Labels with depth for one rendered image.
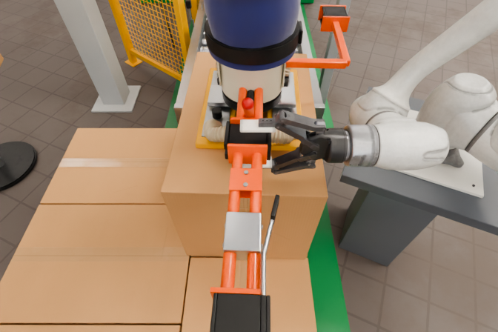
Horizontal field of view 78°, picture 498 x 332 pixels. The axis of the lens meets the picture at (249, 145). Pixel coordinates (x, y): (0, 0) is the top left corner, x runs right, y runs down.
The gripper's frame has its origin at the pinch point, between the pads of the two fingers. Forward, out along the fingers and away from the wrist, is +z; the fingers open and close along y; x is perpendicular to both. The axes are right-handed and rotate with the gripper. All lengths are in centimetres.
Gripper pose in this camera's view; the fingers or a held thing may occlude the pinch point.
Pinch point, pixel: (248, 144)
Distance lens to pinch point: 65.7
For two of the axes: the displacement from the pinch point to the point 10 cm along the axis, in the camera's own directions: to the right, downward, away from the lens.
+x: 0.0, -7.6, 6.5
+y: 0.0, 6.5, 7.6
